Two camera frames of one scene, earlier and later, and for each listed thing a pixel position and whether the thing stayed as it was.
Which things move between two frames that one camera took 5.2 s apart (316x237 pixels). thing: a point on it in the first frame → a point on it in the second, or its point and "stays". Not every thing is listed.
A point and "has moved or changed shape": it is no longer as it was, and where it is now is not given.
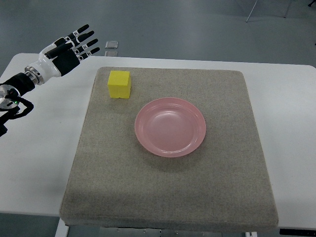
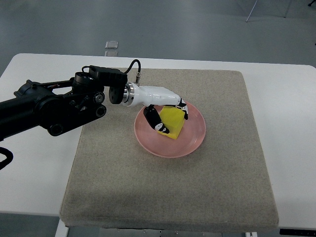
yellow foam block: x=119 y=83 has moved or changed shape
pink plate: x=170 y=127 stays
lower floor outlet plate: x=111 y=53 stays
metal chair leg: x=246 y=21 stays
